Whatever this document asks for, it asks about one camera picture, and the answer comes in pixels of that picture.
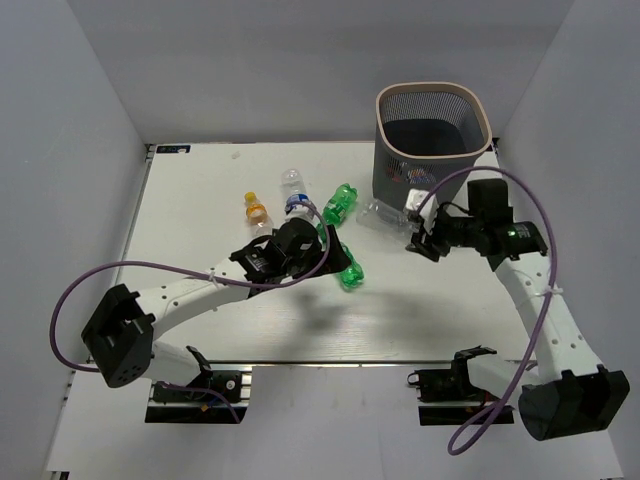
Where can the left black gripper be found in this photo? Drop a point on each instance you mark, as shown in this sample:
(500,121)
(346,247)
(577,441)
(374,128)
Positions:
(337,259)

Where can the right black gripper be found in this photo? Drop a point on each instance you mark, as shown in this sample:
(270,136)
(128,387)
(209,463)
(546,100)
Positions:
(430,250)

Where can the green plastic bottle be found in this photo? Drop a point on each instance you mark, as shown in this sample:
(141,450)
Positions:
(340,204)
(353,276)

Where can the clear unlabelled plastic bottle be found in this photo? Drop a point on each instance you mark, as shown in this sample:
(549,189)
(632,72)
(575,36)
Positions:
(385,221)

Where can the white cap labelled bottle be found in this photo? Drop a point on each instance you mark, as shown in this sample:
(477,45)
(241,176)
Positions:
(420,176)

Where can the red label red cap bottle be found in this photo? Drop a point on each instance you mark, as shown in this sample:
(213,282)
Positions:
(396,175)

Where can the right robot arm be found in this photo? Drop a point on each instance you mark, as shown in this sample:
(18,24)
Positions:
(571,392)

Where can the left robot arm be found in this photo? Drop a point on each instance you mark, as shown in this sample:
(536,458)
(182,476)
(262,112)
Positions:
(124,333)

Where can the grey mesh waste bin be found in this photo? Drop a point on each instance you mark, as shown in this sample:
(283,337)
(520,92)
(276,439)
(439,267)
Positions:
(440,126)

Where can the blue label clear bottle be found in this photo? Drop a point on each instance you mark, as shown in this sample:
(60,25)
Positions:
(292,184)

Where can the orange cap small bottle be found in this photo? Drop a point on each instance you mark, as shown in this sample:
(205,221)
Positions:
(258,219)

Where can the blue corner label sticker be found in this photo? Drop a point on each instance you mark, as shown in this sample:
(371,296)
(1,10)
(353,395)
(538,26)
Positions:
(173,149)

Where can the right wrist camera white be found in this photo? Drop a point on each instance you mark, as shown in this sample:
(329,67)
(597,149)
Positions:
(421,209)

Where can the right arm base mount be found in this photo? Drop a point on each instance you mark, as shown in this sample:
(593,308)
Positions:
(441,402)

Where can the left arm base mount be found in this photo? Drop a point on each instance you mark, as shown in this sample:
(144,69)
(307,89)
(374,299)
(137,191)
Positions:
(222,399)

